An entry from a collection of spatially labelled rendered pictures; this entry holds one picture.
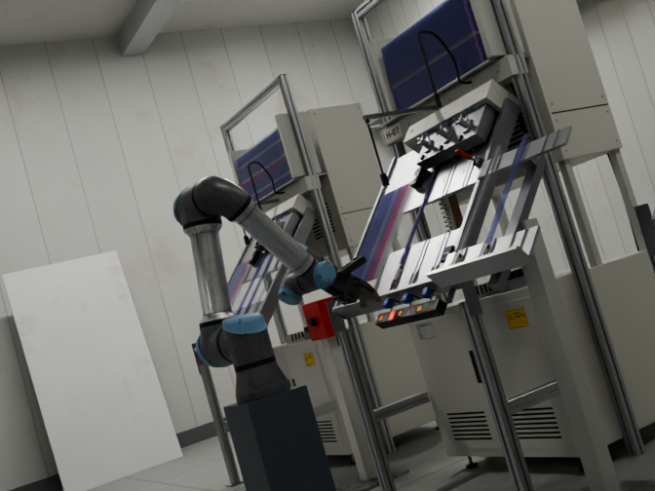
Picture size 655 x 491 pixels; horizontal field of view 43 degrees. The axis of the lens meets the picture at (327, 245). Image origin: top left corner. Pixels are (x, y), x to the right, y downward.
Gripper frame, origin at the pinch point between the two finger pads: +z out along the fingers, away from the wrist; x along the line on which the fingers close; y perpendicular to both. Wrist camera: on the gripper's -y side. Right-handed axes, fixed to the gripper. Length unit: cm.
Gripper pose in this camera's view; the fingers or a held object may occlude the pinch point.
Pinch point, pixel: (378, 297)
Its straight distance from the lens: 275.1
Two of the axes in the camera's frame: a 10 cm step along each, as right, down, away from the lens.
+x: 4.9, -2.1, -8.5
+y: -3.5, 8.4, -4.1
